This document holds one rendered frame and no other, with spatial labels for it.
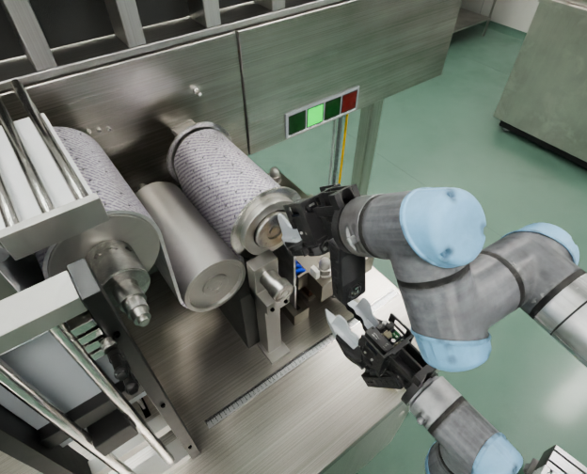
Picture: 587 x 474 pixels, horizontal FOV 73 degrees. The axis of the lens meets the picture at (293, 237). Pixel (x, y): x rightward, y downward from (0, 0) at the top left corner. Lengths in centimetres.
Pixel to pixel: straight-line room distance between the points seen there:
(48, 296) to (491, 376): 190
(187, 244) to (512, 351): 178
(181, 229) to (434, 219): 48
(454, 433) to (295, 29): 82
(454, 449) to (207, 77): 78
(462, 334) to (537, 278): 11
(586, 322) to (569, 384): 175
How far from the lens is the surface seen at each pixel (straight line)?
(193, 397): 93
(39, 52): 79
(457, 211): 39
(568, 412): 218
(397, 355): 69
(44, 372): 53
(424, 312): 43
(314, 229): 54
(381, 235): 42
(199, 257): 68
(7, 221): 50
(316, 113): 111
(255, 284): 72
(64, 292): 43
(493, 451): 67
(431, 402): 67
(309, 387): 91
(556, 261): 52
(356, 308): 77
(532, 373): 219
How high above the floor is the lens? 174
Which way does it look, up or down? 47 degrees down
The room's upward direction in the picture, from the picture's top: straight up
